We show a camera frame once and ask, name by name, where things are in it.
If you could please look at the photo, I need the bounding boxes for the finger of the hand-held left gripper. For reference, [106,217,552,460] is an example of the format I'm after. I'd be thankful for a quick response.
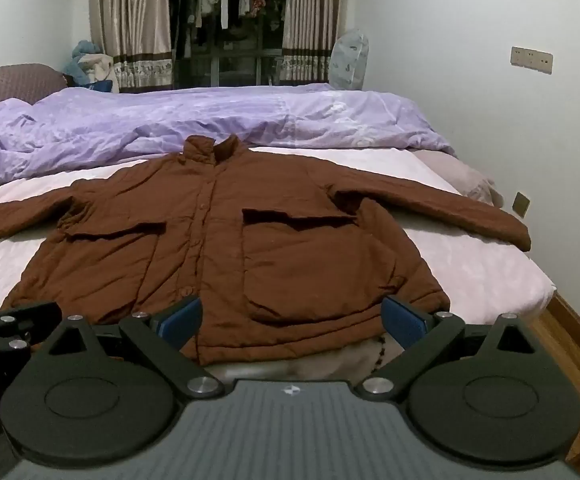
[0,301,64,358]

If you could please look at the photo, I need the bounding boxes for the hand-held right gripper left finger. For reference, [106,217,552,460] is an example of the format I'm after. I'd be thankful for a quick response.
[45,297,225,401]

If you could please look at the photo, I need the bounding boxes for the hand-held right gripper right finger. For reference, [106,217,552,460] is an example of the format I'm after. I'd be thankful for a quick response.
[359,295,543,403]

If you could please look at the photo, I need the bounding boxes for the hanging clothes rack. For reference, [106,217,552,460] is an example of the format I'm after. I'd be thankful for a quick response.
[167,0,291,91]

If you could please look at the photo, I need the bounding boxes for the gold wall switch panel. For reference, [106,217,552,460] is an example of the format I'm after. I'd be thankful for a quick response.
[511,46,554,75]

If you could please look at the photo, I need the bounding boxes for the mauve quilted pillow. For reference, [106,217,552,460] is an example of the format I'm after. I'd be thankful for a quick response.
[0,63,67,112]

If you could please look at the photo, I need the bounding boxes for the row of hanging clothes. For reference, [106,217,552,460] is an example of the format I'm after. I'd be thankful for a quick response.
[170,0,288,56]

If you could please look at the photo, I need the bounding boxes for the pink printed bed sheet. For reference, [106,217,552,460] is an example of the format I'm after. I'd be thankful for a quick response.
[0,146,556,318]

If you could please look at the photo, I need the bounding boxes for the brown padded jacket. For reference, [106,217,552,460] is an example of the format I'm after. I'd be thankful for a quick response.
[0,134,531,366]

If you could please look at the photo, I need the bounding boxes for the pale pink pillow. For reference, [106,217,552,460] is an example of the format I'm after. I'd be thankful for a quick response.
[415,147,496,209]

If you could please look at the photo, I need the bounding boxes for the blue and cream clothes pile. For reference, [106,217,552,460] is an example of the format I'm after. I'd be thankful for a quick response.
[62,40,121,93]

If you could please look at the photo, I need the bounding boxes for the purple duvet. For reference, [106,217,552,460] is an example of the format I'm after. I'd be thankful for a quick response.
[0,83,458,183]

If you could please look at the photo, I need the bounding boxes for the beige patterned curtain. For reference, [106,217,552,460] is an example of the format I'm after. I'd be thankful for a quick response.
[279,0,345,86]
[87,0,175,93]

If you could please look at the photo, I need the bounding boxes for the beige cloth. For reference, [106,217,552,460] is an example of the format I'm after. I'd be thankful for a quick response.
[205,332,395,386]

